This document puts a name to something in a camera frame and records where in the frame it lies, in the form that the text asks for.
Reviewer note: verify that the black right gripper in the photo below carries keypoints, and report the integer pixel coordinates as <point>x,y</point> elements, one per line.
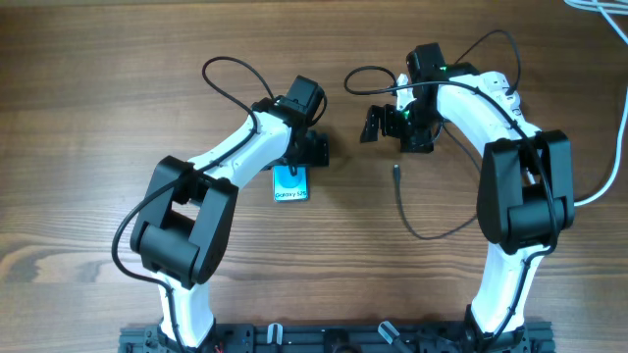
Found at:
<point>389,112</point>

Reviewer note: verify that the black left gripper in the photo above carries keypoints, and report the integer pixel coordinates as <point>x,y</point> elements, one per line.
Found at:
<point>316,151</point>

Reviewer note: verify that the smartphone with teal screen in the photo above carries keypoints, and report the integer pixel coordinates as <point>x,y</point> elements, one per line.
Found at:
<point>289,188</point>

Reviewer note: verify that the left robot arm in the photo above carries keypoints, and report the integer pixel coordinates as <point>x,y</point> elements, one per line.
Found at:
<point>183,224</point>

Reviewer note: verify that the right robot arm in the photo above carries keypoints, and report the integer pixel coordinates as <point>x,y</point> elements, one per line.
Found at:
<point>525,196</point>

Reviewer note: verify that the white charger adapter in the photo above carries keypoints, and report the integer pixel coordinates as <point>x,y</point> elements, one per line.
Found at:
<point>511,102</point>

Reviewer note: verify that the white power strip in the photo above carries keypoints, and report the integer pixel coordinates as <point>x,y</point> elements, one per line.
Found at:
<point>496,85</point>

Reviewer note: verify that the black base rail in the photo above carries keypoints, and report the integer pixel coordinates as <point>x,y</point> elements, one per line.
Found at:
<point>429,337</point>

